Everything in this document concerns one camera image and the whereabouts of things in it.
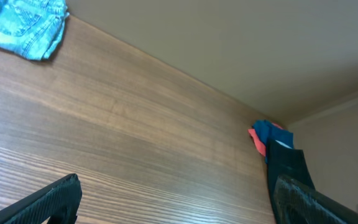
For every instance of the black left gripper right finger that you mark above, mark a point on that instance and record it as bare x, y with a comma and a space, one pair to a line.
297, 203

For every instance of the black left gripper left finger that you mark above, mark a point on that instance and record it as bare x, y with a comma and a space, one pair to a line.
56, 203

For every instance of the light blue denim shorts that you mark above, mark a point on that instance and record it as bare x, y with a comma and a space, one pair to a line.
32, 29

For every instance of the black garment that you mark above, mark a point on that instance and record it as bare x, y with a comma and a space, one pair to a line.
282, 160

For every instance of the blue garment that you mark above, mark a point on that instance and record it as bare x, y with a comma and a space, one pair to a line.
285, 139

